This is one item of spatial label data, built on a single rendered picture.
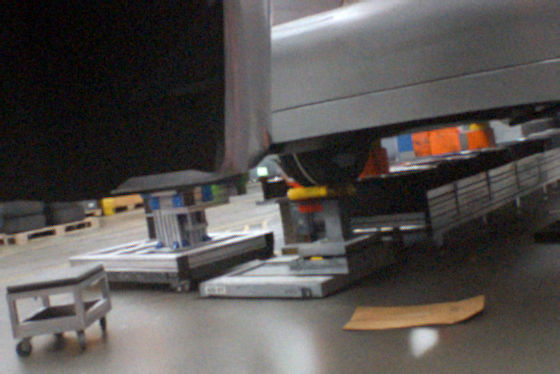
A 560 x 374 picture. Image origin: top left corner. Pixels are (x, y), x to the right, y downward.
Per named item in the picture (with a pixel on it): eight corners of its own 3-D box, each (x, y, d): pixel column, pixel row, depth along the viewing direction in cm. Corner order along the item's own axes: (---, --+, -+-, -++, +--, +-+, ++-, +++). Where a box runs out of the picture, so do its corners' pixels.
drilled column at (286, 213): (298, 261, 473) (289, 200, 471) (286, 262, 479) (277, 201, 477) (307, 258, 481) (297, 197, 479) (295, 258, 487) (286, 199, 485)
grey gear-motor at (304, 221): (355, 257, 406) (346, 197, 404) (296, 259, 431) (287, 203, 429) (370, 251, 421) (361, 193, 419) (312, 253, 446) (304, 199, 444)
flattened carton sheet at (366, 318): (482, 321, 263) (481, 312, 263) (343, 331, 280) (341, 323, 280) (485, 301, 291) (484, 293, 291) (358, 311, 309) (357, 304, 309)
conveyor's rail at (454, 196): (433, 228, 408) (428, 191, 407) (424, 229, 412) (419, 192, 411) (548, 177, 605) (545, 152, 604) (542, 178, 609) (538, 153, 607)
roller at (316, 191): (330, 196, 367) (328, 185, 366) (285, 200, 384) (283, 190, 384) (336, 194, 371) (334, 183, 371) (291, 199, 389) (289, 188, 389)
